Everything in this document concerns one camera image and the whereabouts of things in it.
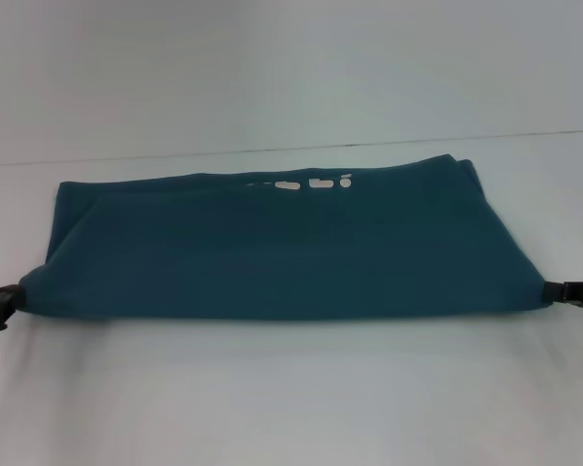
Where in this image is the blue shirt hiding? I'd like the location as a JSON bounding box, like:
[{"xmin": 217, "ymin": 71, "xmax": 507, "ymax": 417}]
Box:
[{"xmin": 17, "ymin": 153, "xmax": 555, "ymax": 324}]

